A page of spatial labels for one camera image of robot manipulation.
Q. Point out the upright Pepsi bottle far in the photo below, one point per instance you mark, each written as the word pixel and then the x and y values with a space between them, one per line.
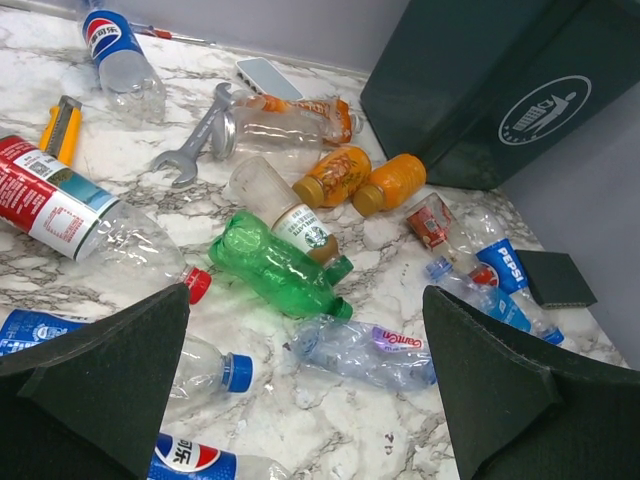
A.
pixel 128 80

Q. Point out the Starbucks coffee bottle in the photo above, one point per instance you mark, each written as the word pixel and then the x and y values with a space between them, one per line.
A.
pixel 266 194

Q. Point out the light blue label bottle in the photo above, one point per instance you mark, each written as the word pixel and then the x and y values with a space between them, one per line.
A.
pixel 488 299

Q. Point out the crushed Ganten water bottle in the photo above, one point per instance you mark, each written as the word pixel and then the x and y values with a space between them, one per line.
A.
pixel 367 352

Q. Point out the yellow utility knife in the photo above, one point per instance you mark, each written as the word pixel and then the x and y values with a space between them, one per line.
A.
pixel 61 134

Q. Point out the plain orange juice bottle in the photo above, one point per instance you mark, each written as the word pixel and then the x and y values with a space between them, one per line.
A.
pixel 390 185

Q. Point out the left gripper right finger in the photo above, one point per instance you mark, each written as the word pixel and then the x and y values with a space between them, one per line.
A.
pixel 518 407

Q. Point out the small red label bottle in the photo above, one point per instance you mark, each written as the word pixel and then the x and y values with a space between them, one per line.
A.
pixel 437 227

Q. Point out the Pepsi bottle right side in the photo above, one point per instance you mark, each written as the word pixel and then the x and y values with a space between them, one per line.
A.
pixel 493 248

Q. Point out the silver wrench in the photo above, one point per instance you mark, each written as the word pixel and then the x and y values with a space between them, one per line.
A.
pixel 185 158

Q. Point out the crushed orange label bottle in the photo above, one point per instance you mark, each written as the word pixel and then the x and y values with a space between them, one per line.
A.
pixel 262 120

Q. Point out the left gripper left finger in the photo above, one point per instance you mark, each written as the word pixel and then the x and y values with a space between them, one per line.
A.
pixel 89 404

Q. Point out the white power bank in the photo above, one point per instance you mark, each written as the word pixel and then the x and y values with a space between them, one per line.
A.
pixel 263 77

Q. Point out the red label water bottle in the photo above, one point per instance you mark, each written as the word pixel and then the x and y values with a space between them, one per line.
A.
pixel 109 239

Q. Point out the Pepsi bottle blue cap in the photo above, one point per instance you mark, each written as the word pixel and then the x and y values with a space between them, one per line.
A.
pixel 178 459

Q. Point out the green plastic bottle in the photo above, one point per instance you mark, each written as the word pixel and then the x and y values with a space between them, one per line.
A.
pixel 288 279

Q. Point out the dark green plastic bin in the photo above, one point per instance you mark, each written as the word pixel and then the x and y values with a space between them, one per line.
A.
pixel 478 90

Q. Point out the black foam pad right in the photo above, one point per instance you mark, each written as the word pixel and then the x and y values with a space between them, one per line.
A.
pixel 555 281

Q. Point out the orange juice bottle patterned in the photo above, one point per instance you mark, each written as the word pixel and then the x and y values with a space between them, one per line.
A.
pixel 335 178

